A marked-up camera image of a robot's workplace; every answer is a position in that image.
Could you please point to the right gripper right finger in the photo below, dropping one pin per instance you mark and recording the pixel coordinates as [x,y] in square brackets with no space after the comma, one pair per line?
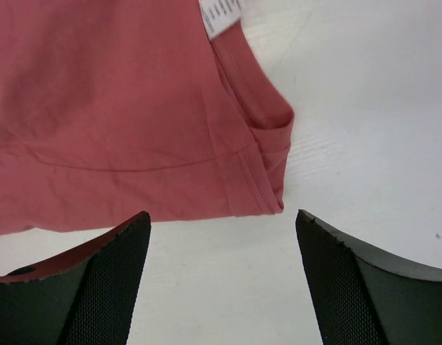
[362,294]

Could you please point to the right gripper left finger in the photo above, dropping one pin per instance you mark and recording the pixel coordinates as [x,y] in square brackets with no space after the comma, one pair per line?
[85,295]

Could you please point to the pink t shirt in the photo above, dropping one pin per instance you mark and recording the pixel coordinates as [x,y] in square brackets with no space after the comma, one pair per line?
[109,108]

